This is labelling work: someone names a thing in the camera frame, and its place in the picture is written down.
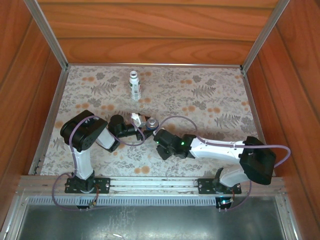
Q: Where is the clear bottle blue label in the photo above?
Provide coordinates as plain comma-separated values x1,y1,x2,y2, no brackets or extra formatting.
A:
145,117,159,133

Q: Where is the white bottle green label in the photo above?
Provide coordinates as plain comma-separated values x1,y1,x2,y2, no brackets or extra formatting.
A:
128,70,143,102

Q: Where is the floral patterned tablecloth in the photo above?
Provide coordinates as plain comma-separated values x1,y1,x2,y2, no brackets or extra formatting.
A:
32,65,272,177

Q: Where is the grey metal tray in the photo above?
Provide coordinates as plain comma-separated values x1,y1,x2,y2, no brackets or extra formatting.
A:
4,196,300,240

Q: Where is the aluminium mounting rail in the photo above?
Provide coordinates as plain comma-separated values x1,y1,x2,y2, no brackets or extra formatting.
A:
17,174,286,198

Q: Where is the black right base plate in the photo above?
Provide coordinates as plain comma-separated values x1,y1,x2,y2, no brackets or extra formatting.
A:
197,177,243,195

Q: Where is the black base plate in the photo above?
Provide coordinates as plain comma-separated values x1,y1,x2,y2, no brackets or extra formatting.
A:
197,177,243,195
64,177,111,195

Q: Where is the aluminium back edge rail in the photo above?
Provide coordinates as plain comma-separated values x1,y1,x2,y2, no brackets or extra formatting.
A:
66,62,244,69

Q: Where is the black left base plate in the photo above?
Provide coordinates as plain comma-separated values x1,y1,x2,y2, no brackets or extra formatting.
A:
64,177,111,195

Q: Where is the grey slotted cable duct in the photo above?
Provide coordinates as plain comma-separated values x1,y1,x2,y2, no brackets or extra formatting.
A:
27,196,278,207

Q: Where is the thin red black wire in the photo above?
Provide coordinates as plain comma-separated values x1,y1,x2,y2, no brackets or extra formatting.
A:
90,183,101,209
216,189,236,213

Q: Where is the aluminium side edge rail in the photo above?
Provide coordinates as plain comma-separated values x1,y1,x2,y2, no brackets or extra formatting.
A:
240,69,276,176
28,68,69,176

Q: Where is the aluminium corner post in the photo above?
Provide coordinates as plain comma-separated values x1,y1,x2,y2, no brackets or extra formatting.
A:
24,0,70,71
240,0,291,73

